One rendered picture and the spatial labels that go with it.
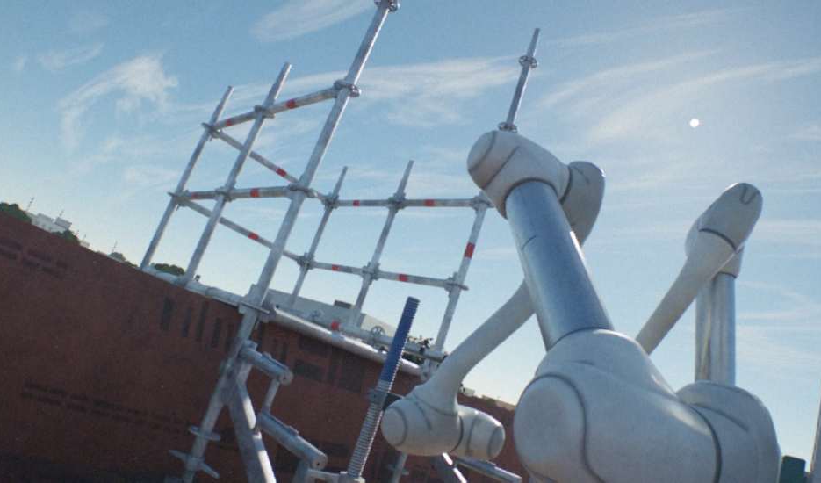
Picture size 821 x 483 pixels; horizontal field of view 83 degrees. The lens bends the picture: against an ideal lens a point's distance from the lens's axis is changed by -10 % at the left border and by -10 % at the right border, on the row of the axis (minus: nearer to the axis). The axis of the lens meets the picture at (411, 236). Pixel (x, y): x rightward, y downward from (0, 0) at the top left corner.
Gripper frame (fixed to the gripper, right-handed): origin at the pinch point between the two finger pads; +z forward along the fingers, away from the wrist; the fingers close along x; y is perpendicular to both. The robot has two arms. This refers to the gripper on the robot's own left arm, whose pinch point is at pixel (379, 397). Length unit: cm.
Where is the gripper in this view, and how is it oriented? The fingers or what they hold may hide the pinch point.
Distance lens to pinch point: 140.6
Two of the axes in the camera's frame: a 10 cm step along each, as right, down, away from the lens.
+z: -7.0, -0.4, 7.1
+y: 3.2, -9.1, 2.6
